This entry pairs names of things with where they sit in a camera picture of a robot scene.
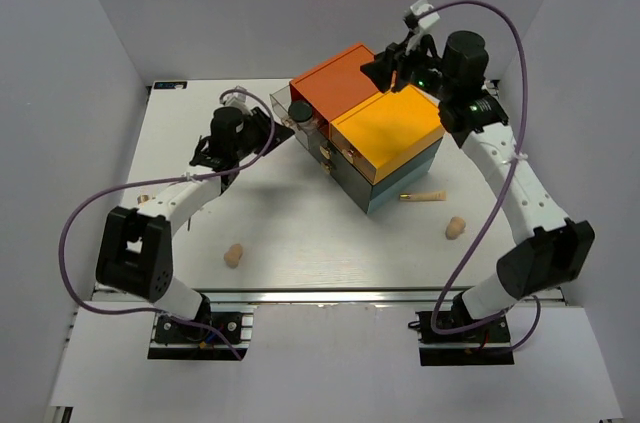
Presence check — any beige sponge right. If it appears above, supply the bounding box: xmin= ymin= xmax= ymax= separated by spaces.
xmin=445 ymin=216 xmax=466 ymax=240

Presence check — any beige sponge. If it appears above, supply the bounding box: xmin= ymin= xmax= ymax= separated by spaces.
xmin=223 ymin=243 xmax=244 ymax=268
xmin=445 ymin=216 xmax=466 ymax=240

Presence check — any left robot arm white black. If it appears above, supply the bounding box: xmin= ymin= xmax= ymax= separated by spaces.
xmin=96 ymin=107 xmax=294 ymax=342

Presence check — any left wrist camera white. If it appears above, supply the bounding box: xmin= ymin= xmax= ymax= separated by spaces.
xmin=220 ymin=86 xmax=250 ymax=114

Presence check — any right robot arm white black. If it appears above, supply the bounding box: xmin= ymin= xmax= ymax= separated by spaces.
xmin=360 ymin=31 xmax=595 ymax=342

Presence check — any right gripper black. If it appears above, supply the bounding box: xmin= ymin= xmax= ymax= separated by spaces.
xmin=358 ymin=33 xmax=454 ymax=102

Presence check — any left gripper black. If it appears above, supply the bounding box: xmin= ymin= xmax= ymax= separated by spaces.
xmin=232 ymin=107 xmax=294 ymax=161

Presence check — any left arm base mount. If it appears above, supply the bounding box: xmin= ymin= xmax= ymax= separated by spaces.
xmin=147 ymin=310 xmax=254 ymax=361

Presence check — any dark grey drawer box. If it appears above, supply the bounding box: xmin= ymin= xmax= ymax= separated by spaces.
xmin=295 ymin=118 xmax=373 ymax=214

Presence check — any yellow drawer box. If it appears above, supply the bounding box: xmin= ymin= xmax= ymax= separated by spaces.
xmin=329 ymin=85 xmax=445 ymax=184

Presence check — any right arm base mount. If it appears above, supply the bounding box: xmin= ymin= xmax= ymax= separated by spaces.
xmin=407 ymin=311 xmax=514 ymax=367

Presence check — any blue label sticker left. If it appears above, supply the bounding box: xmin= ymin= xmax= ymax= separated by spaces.
xmin=152 ymin=81 xmax=187 ymax=90

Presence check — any black round jar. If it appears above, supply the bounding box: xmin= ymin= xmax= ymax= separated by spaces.
xmin=287 ymin=99 xmax=317 ymax=133

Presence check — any clear drawer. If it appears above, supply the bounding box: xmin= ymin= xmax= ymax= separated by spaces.
xmin=270 ymin=86 xmax=326 ymax=151

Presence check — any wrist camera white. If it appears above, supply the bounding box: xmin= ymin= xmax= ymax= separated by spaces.
xmin=220 ymin=86 xmax=250 ymax=114
xmin=403 ymin=0 xmax=440 ymax=53

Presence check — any beige tube gold cap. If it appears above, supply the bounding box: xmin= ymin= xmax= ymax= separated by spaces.
xmin=399 ymin=191 xmax=447 ymax=202

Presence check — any teal drawer box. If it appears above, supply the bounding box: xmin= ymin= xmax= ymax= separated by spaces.
xmin=365 ymin=139 xmax=442 ymax=214

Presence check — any aluminium rail lower left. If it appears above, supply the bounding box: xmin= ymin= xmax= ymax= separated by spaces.
xmin=43 ymin=406 xmax=74 ymax=423

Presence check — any beige sponge left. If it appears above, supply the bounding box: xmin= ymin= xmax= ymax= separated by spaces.
xmin=223 ymin=243 xmax=244 ymax=268

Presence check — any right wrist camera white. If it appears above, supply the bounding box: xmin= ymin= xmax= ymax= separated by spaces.
xmin=403 ymin=0 xmax=440 ymax=53

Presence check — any dark orange drawer box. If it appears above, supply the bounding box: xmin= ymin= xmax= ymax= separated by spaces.
xmin=289 ymin=43 xmax=379 ymax=122

